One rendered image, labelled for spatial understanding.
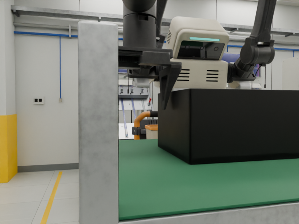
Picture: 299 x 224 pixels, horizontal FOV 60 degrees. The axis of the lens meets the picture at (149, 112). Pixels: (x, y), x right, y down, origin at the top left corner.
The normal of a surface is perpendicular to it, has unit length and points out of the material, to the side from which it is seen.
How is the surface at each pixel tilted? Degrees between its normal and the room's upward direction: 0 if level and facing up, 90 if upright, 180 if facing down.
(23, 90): 90
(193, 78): 98
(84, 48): 90
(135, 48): 89
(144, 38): 89
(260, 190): 0
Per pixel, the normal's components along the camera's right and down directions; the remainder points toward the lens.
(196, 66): 0.24, 0.17
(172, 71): 0.23, 0.37
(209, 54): 0.18, 0.70
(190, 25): 0.16, -0.72
